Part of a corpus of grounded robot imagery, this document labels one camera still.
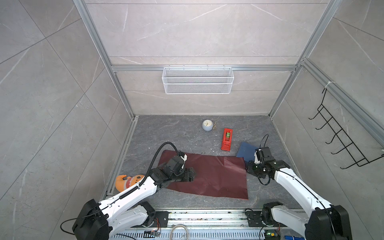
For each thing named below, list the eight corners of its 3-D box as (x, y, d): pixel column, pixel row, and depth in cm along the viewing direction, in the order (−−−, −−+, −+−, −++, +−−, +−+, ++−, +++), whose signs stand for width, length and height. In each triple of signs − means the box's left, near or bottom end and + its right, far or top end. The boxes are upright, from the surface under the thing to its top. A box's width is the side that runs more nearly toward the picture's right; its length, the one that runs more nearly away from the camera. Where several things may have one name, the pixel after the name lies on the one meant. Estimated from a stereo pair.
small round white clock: (200, 126, 115) (200, 123, 112) (207, 121, 118) (207, 117, 115) (207, 132, 111) (208, 129, 108) (214, 126, 115) (215, 123, 112)
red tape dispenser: (220, 149, 102) (221, 143, 97) (222, 133, 111) (224, 127, 106) (229, 151, 101) (231, 145, 96) (231, 135, 110) (233, 129, 105)
